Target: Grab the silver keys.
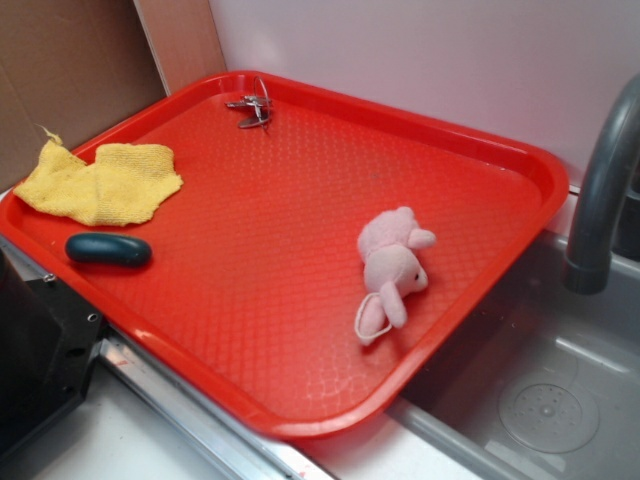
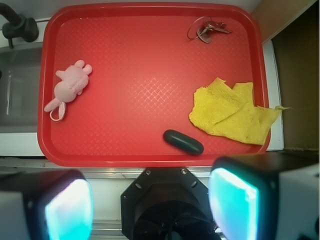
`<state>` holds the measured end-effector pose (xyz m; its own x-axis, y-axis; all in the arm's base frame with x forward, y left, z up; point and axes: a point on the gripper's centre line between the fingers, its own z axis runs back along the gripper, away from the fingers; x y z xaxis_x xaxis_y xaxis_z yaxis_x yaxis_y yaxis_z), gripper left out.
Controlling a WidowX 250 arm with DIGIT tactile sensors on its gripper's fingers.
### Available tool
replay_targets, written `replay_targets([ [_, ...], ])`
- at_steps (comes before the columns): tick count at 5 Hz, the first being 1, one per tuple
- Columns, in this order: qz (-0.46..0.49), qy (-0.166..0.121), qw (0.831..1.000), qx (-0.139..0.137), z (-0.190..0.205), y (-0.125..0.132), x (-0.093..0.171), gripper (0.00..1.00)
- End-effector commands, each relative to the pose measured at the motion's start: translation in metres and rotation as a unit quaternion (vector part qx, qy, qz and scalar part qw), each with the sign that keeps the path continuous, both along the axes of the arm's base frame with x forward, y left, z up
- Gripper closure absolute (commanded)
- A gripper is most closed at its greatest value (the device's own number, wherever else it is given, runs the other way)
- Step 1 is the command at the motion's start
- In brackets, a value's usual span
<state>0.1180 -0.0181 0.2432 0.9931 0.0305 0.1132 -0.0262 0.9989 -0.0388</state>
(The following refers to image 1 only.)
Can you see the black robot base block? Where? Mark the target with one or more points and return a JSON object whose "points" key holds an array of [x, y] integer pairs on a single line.
{"points": [[50, 337]]}

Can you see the brown cardboard panel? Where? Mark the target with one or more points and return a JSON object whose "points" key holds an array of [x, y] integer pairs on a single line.
{"points": [[80, 67]]}

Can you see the grey faucet spout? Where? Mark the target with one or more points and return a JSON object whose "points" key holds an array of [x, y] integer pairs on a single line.
{"points": [[606, 219]]}

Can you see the red plastic tray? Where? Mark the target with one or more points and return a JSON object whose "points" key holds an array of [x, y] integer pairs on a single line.
{"points": [[255, 278]]}

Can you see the grey plastic sink basin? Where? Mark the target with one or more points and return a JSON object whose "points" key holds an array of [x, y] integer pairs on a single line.
{"points": [[537, 382]]}

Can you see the dark teal oval object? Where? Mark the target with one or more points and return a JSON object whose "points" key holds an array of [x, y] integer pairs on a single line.
{"points": [[108, 248]]}

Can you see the yellow knitted cloth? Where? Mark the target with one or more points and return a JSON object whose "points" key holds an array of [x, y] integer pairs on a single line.
{"points": [[124, 185]]}

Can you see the pink plush pig toy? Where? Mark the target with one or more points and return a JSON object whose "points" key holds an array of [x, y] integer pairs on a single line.
{"points": [[388, 247]]}

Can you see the silver metal rail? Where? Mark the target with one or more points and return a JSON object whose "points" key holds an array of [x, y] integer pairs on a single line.
{"points": [[140, 421]]}

